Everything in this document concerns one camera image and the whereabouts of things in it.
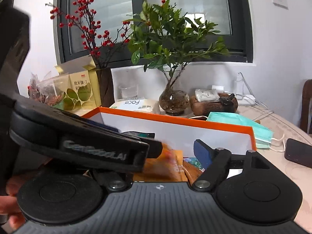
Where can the green leafy plant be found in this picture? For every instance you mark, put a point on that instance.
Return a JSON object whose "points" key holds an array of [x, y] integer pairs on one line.
{"points": [[168, 36]]}

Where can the teal face mask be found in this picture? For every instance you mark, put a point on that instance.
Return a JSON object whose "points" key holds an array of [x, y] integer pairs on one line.
{"points": [[241, 126]]}

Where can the white charger plug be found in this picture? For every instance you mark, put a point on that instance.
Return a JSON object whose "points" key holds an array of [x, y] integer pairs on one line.
{"points": [[239, 85]]}

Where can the person's left hand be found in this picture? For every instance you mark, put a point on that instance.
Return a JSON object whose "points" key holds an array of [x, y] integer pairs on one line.
{"points": [[9, 207]]}

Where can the orange cardboard box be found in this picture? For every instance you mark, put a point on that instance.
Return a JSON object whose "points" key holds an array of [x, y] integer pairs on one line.
{"points": [[219, 129]]}

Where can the green printed packet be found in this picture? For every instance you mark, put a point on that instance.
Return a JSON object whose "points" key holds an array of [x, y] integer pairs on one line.
{"points": [[195, 162]]}

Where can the dark framed window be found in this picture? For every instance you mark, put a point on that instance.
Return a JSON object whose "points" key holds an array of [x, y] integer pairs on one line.
{"points": [[109, 9]]}

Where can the beige marble desktop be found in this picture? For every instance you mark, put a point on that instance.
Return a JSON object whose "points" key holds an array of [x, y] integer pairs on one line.
{"points": [[290, 126]]}

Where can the white packet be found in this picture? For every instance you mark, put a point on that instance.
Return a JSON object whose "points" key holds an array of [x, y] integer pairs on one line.
{"points": [[206, 95]]}

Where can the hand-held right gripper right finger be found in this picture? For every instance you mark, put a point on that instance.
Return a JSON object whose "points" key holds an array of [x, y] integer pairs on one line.
{"points": [[202, 156]]}

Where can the clear drinking glass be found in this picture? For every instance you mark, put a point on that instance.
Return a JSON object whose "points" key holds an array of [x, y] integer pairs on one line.
{"points": [[128, 92]]}

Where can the white power strip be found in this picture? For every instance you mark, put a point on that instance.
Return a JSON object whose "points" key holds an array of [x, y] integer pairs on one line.
{"points": [[247, 100]]}

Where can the black phone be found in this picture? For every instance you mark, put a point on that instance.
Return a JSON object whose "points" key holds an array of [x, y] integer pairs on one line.
{"points": [[299, 152]]}

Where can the green bowl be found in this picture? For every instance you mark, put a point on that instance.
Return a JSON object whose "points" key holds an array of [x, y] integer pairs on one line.
{"points": [[58, 106]]}

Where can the red berry branches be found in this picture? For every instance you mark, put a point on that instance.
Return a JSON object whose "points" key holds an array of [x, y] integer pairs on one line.
{"points": [[87, 24]]}

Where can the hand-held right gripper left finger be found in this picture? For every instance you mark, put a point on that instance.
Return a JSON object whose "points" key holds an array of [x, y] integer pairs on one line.
{"points": [[114, 182]]}

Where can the brown wooden chair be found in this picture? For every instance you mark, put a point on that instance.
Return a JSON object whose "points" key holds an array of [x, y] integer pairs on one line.
{"points": [[307, 107]]}

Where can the round glass vase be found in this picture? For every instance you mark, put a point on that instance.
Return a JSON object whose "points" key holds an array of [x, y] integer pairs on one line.
{"points": [[174, 101]]}

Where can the carved wooden bowl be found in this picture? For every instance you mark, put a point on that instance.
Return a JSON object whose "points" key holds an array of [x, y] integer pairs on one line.
{"points": [[209, 108]]}

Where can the orange white sachet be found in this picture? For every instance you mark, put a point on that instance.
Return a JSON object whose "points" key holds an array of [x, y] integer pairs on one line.
{"points": [[160, 168]]}

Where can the yellow green carton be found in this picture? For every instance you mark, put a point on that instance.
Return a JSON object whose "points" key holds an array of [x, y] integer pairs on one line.
{"points": [[82, 87]]}

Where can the clear bag of dried fruit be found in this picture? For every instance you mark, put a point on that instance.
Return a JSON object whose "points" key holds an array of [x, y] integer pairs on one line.
{"points": [[57, 92], [39, 90]]}

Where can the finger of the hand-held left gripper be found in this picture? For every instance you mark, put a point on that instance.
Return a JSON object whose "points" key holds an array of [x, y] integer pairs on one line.
{"points": [[104, 126], [154, 150]]}

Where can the white tissue pack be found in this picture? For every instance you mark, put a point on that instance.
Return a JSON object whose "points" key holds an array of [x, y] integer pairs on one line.
{"points": [[136, 104]]}

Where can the brown wooden vase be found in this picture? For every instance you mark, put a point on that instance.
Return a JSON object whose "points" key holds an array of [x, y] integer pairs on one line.
{"points": [[106, 87]]}

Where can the white adapter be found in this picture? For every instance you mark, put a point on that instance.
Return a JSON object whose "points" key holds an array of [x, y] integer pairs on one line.
{"points": [[217, 88]]}

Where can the black clip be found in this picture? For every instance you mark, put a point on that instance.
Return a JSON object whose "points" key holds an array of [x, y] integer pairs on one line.
{"points": [[225, 100]]}

